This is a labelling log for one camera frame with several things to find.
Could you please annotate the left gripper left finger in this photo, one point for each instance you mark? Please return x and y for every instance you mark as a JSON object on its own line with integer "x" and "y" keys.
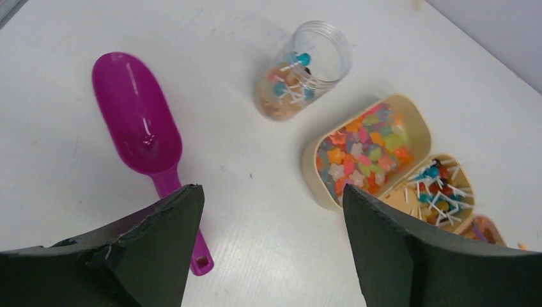
{"x": 140, "y": 260}

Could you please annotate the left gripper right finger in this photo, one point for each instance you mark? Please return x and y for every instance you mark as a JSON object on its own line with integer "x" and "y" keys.
{"x": 403, "y": 261}

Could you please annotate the magenta plastic scoop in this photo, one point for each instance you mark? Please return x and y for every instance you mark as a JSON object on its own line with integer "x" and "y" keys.
{"x": 137, "y": 115}

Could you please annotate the clear plastic jar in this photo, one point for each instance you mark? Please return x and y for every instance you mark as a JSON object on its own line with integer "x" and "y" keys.
{"x": 312, "y": 61}

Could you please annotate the tray of lollipop candies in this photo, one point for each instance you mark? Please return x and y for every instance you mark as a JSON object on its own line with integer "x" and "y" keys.
{"x": 437, "y": 192}

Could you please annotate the tray of popsicle candies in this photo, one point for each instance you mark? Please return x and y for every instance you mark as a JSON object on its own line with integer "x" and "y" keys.
{"x": 483, "y": 229}

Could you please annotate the tray of gummy candies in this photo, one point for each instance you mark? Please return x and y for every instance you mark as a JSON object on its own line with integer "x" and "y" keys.
{"x": 375, "y": 150}

